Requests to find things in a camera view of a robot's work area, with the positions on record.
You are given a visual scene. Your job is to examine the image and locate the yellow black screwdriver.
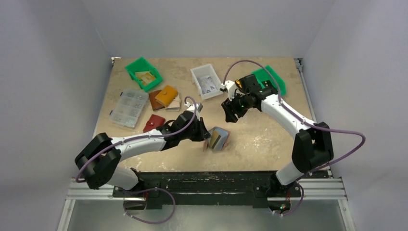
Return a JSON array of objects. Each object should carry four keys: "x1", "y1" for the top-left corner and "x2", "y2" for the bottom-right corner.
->
[{"x1": 235, "y1": 79, "x2": 242, "y2": 89}]

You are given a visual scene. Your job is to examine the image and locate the blue card sleeves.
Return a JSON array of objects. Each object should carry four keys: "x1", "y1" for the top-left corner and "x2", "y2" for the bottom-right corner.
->
[{"x1": 208, "y1": 127, "x2": 230, "y2": 152}]

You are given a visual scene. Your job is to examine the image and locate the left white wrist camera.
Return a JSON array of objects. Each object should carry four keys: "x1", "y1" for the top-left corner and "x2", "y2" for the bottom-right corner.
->
[{"x1": 184, "y1": 102, "x2": 203, "y2": 121}]

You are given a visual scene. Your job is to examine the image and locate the red card holder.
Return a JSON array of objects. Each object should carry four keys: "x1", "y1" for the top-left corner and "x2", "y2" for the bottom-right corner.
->
[{"x1": 143, "y1": 114, "x2": 166, "y2": 132}]

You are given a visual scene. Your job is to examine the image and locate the left green bin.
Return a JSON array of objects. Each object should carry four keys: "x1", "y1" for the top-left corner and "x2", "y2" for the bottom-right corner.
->
[{"x1": 125, "y1": 57, "x2": 163, "y2": 92}]

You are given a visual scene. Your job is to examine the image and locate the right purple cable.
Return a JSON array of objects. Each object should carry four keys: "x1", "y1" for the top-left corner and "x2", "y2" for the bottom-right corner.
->
[{"x1": 223, "y1": 60, "x2": 367, "y2": 218}]

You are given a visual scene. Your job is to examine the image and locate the aluminium frame rail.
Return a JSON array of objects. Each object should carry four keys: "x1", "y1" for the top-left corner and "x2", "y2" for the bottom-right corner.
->
[{"x1": 66, "y1": 179, "x2": 347, "y2": 201}]

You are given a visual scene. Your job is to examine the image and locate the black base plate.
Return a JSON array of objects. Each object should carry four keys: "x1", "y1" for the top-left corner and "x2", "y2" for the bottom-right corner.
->
[{"x1": 113, "y1": 171, "x2": 301, "y2": 209}]

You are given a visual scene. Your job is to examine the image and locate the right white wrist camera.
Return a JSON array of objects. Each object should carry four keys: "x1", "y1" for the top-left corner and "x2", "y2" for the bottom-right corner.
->
[{"x1": 220, "y1": 80, "x2": 237, "y2": 98}]

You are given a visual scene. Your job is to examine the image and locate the right green bin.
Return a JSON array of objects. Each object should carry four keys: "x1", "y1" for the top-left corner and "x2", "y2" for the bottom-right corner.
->
[{"x1": 252, "y1": 65, "x2": 286, "y2": 96}]

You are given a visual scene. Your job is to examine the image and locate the black item in bin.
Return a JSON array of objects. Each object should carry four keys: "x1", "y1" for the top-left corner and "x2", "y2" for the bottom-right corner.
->
[{"x1": 261, "y1": 80, "x2": 275, "y2": 89}]

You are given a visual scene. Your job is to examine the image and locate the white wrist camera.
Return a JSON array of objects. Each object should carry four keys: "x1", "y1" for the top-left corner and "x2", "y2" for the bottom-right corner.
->
[
  {"x1": 184, "y1": 102, "x2": 203, "y2": 121},
  {"x1": 220, "y1": 80, "x2": 237, "y2": 98}
]

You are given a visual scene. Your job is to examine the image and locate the yellow card holder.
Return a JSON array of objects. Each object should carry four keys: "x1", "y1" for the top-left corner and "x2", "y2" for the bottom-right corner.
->
[{"x1": 155, "y1": 85, "x2": 178, "y2": 107}]

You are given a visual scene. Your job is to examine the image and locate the beige card holder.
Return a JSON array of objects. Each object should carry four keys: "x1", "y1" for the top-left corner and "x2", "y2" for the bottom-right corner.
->
[{"x1": 166, "y1": 94, "x2": 181, "y2": 112}]

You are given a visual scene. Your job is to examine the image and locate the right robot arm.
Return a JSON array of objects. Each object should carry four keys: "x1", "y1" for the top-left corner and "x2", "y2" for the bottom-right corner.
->
[{"x1": 221, "y1": 74, "x2": 333, "y2": 196}]

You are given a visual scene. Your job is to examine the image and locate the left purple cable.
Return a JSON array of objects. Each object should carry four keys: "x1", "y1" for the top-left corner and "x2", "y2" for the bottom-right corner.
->
[{"x1": 75, "y1": 96, "x2": 198, "y2": 225}]

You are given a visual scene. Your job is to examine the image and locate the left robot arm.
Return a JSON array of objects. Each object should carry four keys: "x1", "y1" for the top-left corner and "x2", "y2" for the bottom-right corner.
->
[{"x1": 75, "y1": 111, "x2": 210, "y2": 197}]

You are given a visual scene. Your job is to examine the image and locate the white bin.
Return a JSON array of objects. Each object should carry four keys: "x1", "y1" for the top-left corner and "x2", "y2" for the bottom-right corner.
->
[{"x1": 190, "y1": 64, "x2": 223, "y2": 101}]

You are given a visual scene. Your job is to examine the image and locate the cards in green bin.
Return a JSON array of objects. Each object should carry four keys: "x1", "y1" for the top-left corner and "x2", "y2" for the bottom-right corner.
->
[{"x1": 134, "y1": 71, "x2": 156, "y2": 87}]

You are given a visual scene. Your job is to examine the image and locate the clear compartment organizer box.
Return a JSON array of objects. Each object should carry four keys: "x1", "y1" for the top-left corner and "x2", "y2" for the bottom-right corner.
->
[{"x1": 109, "y1": 89, "x2": 149, "y2": 128}]

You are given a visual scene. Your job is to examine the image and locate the green bin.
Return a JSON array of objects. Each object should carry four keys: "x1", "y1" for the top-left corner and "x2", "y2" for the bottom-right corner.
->
[
  {"x1": 125, "y1": 57, "x2": 163, "y2": 92},
  {"x1": 252, "y1": 65, "x2": 286, "y2": 96}
]

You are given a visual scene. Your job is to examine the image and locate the cards in white bin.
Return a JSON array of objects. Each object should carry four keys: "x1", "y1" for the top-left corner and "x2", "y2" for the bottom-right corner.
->
[{"x1": 197, "y1": 76, "x2": 217, "y2": 94}]

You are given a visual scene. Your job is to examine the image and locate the purple cable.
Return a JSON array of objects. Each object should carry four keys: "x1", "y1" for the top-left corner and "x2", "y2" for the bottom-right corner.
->
[
  {"x1": 75, "y1": 96, "x2": 198, "y2": 225},
  {"x1": 223, "y1": 60, "x2": 367, "y2": 218}
]

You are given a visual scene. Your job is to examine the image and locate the pink card holder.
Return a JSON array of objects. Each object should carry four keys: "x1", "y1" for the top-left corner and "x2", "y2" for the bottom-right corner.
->
[{"x1": 203, "y1": 127, "x2": 230, "y2": 153}]

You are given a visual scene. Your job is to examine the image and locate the brown card holder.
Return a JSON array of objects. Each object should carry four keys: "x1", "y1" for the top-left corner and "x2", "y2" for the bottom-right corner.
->
[{"x1": 149, "y1": 90, "x2": 165, "y2": 111}]

